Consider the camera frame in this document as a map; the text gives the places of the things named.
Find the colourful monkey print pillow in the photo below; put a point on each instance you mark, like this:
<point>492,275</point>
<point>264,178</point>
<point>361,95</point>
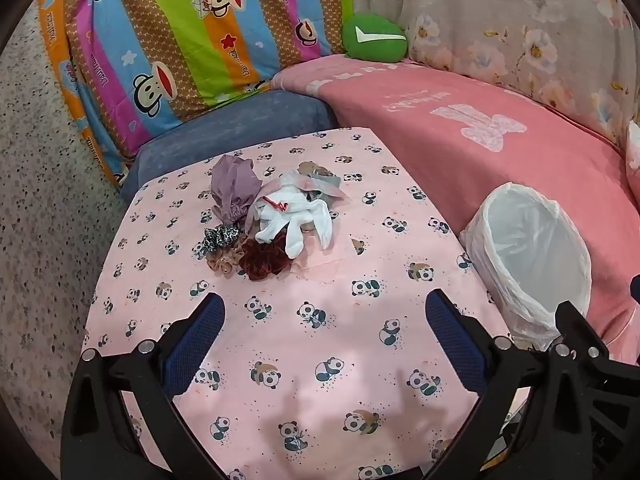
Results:
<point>165,45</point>

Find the pink blanket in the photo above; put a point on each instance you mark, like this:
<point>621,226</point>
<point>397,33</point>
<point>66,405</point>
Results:
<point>450,160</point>

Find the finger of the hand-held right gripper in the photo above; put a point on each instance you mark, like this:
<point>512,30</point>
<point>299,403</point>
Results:
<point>636,290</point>
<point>582,332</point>

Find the purple cloth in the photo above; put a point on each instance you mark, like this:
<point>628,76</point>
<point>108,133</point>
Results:
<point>232,185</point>

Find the bin with white bag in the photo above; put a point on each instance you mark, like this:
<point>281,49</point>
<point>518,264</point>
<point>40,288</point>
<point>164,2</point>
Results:
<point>530,260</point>

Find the white socks bundle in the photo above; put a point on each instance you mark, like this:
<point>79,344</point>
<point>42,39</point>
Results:
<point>295,220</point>

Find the leopard print scrunchie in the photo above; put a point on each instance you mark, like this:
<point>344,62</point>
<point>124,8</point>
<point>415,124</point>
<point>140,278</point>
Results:
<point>217,240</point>

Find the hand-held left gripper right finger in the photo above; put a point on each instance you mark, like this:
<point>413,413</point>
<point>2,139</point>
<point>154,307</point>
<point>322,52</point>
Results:
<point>456,340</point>

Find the green plush toy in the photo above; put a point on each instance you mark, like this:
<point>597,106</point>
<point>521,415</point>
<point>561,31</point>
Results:
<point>372,42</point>

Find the grey floral blanket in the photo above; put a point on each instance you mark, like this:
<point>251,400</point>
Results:
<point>500,20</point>

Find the pink floral pillow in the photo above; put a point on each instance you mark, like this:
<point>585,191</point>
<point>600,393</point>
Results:
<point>634,155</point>

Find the pink panda print cloth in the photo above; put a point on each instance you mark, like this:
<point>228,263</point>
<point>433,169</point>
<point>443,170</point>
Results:
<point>300,360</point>

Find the blue cushion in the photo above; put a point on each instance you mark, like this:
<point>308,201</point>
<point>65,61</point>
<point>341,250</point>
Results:
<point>215,130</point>

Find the beige scrunchie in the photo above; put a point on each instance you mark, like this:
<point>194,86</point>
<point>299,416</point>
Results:
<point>225,262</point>

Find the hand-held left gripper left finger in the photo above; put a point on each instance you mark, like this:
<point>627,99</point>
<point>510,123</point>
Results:
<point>200,340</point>

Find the grey cloth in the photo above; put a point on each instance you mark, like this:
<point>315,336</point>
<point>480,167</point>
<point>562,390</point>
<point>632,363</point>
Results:
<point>325,182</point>

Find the dark red scrunchie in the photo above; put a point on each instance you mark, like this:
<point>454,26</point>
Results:
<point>262,257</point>

